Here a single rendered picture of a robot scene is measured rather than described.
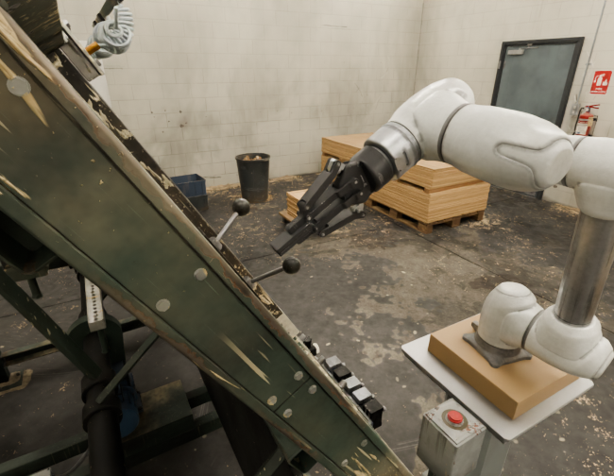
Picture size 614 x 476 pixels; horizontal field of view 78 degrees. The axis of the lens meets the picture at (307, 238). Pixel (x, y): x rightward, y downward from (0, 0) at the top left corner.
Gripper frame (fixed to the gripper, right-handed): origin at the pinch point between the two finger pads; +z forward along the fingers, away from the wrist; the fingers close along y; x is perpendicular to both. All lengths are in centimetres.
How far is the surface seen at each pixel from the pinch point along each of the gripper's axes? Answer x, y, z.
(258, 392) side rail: -12.5, 8.3, 19.1
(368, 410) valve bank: 18, 87, 8
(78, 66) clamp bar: 49, -35, 8
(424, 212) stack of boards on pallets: 240, 263, -193
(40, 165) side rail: -12.5, -30.8, 16.7
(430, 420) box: -4, 74, -3
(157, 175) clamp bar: 48.3, -7.2, 10.2
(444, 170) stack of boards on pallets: 236, 230, -233
